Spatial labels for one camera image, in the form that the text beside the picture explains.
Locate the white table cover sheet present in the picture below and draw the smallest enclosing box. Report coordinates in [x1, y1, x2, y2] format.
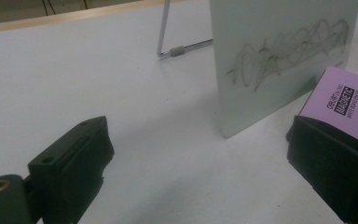
[0, 0, 358, 224]

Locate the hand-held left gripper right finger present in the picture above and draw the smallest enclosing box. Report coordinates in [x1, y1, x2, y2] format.
[285, 115, 358, 224]

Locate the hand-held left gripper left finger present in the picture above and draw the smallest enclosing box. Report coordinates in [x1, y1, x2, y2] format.
[27, 116, 116, 224]

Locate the pale green glass whiteboard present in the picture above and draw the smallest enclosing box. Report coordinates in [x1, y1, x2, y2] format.
[209, 0, 358, 139]

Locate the purple whiteboard eraser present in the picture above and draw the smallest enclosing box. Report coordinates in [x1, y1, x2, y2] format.
[298, 65, 358, 147]

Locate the wooden table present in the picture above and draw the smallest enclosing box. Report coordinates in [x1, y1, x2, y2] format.
[0, 0, 211, 35]

